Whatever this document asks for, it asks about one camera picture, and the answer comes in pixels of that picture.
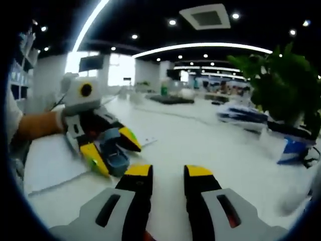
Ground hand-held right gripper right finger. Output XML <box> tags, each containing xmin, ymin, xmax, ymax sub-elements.
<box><xmin>184</xmin><ymin>164</ymin><xmax>289</xmax><ymax>241</ymax></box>

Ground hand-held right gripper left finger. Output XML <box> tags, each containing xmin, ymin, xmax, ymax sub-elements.
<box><xmin>50</xmin><ymin>164</ymin><xmax>153</xmax><ymax>241</ymax></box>

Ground blue glasses case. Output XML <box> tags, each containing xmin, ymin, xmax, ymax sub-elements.
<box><xmin>99</xmin><ymin>128</ymin><xmax>131</xmax><ymax>178</ymax></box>

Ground white paper sheet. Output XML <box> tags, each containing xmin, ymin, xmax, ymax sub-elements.
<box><xmin>24</xmin><ymin>132</ymin><xmax>158</xmax><ymax>198</ymax></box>

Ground black hanging screen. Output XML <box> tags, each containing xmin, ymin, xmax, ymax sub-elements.
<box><xmin>79</xmin><ymin>55</ymin><xmax>104</xmax><ymax>72</ymax></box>

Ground dark grey tray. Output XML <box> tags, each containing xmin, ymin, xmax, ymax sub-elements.
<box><xmin>149</xmin><ymin>94</ymin><xmax>195</xmax><ymax>105</ymax></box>

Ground operator in white shirt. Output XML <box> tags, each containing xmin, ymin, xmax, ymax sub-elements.
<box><xmin>6</xmin><ymin>92</ymin><xmax>25</xmax><ymax>144</ymax></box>

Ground white round pillar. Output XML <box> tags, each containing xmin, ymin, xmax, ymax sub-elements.
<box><xmin>134</xmin><ymin>59</ymin><xmax>161</xmax><ymax>86</ymax></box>

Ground straight ceiling light strip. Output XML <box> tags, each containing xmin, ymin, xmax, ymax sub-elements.
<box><xmin>72</xmin><ymin>0</ymin><xmax>111</xmax><ymax>52</ymax></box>

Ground pile of blue white documents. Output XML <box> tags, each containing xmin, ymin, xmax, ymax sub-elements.
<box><xmin>217</xmin><ymin>104</ymin><xmax>269</xmax><ymax>133</ymax></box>

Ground white and blue box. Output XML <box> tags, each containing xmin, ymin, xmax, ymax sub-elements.
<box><xmin>277</xmin><ymin>137</ymin><xmax>316</xmax><ymax>165</ymax></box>

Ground curved ceiling light strip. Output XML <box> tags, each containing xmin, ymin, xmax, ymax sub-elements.
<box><xmin>132</xmin><ymin>42</ymin><xmax>273</xmax><ymax>59</ymax></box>

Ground ceiling spot lights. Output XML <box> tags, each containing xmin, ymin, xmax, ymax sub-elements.
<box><xmin>41</xmin><ymin>11</ymin><xmax>311</xmax><ymax>66</ymax></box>

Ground green potted plant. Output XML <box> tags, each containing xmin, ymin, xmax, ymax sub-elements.
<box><xmin>227</xmin><ymin>42</ymin><xmax>321</xmax><ymax>141</ymax></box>

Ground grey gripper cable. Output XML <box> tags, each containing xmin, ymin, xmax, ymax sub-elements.
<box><xmin>49</xmin><ymin>92</ymin><xmax>69</xmax><ymax>112</ymax></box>

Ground grey desk cable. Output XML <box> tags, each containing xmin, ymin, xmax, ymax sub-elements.
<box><xmin>132</xmin><ymin>105</ymin><xmax>219</xmax><ymax>126</ymax></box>

